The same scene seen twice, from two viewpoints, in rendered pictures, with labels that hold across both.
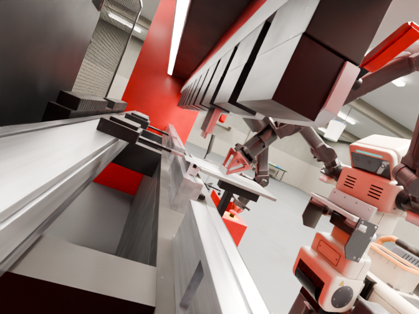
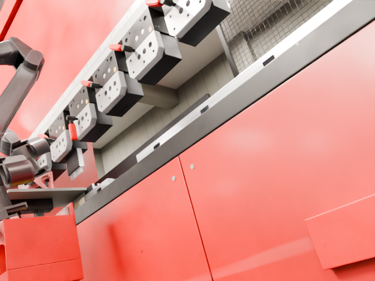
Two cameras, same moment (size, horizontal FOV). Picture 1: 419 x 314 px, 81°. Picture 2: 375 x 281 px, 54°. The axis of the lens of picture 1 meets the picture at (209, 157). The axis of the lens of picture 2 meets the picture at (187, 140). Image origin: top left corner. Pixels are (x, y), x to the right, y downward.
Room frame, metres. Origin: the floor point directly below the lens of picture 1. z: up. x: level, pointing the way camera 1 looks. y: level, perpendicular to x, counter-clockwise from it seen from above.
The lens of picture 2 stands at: (2.14, -0.28, 0.57)
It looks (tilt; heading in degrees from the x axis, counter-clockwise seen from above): 22 degrees up; 148
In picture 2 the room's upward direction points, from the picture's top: 16 degrees counter-clockwise
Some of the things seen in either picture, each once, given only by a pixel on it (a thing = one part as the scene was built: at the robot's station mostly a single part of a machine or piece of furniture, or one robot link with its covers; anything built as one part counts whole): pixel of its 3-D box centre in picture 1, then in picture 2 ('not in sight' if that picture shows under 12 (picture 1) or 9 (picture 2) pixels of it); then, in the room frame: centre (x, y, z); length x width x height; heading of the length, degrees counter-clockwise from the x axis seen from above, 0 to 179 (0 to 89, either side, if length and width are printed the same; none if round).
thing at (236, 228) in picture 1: (224, 217); (28, 254); (1.17, -0.19, 0.75); 0.20 x 0.16 x 0.18; 14
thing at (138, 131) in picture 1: (146, 137); not in sight; (0.75, 0.20, 1.01); 0.26 x 0.12 x 0.05; 104
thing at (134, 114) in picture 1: (153, 126); not in sight; (1.19, 0.31, 1.01); 0.26 x 0.12 x 0.05; 104
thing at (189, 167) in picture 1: (189, 162); (83, 197); (0.81, 0.05, 0.99); 0.20 x 0.03 x 0.03; 14
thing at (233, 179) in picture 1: (232, 177); (40, 198); (0.82, -0.10, 1.00); 0.26 x 0.18 x 0.01; 104
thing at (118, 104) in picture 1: (116, 103); not in sight; (1.43, 0.62, 1.02); 0.44 x 0.06 x 0.04; 14
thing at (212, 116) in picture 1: (208, 123); (75, 164); (0.78, 0.05, 1.13); 0.10 x 0.02 x 0.10; 14
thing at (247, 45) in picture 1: (252, 76); (48, 158); (0.56, -0.01, 1.26); 0.15 x 0.09 x 0.17; 14
